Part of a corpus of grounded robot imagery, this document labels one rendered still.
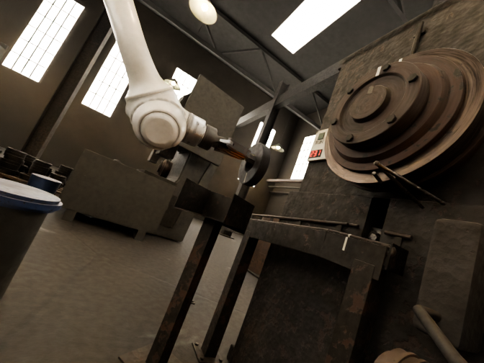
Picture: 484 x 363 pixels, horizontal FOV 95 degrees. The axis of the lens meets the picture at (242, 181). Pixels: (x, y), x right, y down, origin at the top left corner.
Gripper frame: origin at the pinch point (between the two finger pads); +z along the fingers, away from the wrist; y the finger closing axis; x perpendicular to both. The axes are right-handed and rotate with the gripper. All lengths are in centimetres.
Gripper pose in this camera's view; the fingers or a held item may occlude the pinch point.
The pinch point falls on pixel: (254, 160)
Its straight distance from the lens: 77.4
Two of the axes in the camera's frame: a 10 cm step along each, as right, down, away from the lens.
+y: 4.4, 0.1, -9.0
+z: 8.4, 3.5, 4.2
